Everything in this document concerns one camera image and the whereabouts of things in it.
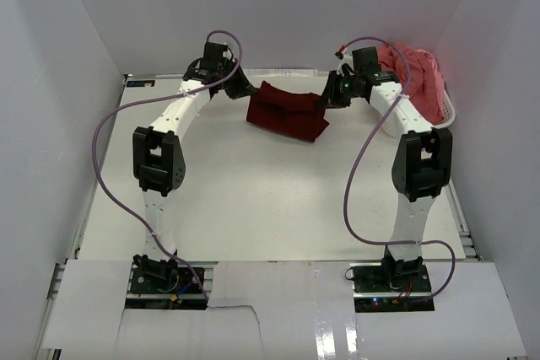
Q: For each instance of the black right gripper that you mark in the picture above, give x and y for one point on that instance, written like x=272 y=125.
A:
x=332 y=100

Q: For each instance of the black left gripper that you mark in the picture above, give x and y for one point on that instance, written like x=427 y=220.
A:
x=243 y=87

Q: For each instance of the dark red t-shirt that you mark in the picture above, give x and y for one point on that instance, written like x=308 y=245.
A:
x=289 y=114

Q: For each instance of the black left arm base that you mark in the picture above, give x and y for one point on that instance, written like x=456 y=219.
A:
x=162 y=285

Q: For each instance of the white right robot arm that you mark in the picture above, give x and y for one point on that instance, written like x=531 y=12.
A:
x=421 y=167

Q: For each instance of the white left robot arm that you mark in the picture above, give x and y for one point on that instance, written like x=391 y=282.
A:
x=158 y=160

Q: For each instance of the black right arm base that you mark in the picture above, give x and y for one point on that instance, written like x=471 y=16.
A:
x=391 y=287

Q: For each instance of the pink t-shirt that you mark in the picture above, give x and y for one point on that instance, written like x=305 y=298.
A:
x=427 y=87

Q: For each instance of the small black label sticker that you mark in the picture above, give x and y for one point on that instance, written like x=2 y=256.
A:
x=139 y=83

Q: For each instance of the white front cover sheet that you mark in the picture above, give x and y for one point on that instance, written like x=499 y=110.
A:
x=286 y=310

